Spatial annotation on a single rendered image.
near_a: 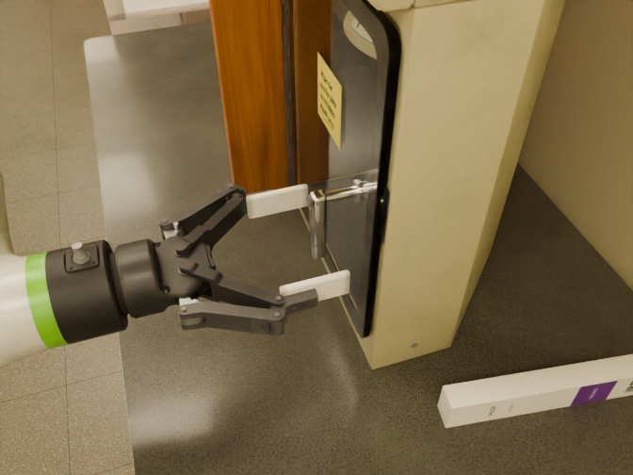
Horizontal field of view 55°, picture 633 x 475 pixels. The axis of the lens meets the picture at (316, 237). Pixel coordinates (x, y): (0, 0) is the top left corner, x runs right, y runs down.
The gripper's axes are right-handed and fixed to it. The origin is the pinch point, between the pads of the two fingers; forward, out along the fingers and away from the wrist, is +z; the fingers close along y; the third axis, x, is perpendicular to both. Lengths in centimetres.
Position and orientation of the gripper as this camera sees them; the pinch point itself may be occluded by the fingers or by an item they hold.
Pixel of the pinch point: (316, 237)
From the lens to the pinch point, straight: 64.4
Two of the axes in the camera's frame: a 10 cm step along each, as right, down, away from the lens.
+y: -3.1, -6.8, 6.7
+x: 0.0, 7.0, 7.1
